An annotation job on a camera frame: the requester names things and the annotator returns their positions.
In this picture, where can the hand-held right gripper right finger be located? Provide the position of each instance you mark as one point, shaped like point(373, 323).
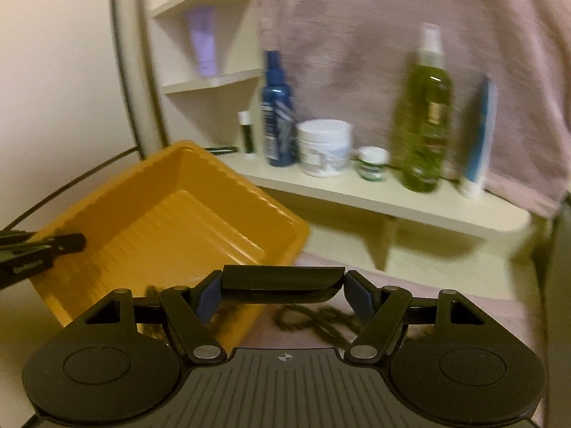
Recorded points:
point(359, 296)

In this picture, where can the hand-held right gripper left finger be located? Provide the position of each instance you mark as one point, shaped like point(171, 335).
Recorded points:
point(209, 296)

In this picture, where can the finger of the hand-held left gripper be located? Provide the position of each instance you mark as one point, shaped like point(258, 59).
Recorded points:
point(67, 243)
point(26, 271)

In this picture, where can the orange ribbed plastic tray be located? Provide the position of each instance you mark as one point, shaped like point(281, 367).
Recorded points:
point(178, 223)

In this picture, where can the white wooden shelf unit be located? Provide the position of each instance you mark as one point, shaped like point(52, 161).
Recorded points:
point(357, 196)

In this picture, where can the small green labelled jar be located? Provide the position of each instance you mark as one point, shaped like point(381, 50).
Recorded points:
point(373, 165)

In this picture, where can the pink table cloth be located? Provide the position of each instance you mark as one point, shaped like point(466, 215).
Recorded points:
point(490, 312)

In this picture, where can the small white capped black tube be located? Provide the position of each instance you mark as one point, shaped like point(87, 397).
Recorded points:
point(223, 148)

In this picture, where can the white cream jar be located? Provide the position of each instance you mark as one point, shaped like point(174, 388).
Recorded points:
point(324, 147)

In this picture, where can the white capped lip balm stick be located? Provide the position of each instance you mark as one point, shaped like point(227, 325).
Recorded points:
point(246, 136)

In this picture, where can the large round mirror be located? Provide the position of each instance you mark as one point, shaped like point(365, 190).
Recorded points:
point(67, 76)

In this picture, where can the green spray bottle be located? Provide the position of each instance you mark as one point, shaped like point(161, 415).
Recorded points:
point(424, 120)

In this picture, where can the blue spray bottle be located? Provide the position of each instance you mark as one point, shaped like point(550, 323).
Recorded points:
point(279, 116)

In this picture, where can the blue and white tube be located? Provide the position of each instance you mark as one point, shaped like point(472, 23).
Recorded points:
point(479, 142)

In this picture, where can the purple squeeze tube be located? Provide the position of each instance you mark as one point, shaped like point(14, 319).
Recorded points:
point(203, 40)

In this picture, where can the pink hanging towel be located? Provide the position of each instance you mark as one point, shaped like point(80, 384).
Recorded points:
point(379, 31)

